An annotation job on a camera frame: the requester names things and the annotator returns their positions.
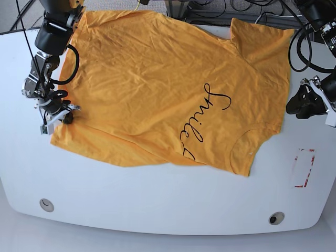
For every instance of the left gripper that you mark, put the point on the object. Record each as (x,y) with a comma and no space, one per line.
(314,97)

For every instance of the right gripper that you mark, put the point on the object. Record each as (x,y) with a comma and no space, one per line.
(52,112)

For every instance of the orange t-shirt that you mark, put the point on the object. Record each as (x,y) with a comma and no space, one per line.
(155,90)

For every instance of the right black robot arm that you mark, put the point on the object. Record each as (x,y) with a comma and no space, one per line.
(61,19)

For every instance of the red tape rectangle marking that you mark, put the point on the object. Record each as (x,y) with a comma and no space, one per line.
(302,167)

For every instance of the left table grommet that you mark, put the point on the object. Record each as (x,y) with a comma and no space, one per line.
(46,205)

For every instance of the table grommet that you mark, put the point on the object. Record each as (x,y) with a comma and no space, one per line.
(46,205)
(276,218)

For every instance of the right table grommet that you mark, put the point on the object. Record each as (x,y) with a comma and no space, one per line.
(276,218)

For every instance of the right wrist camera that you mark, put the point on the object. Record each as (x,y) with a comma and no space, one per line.
(47,129)

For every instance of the aluminium frame stand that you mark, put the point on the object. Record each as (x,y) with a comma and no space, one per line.
(176,9)

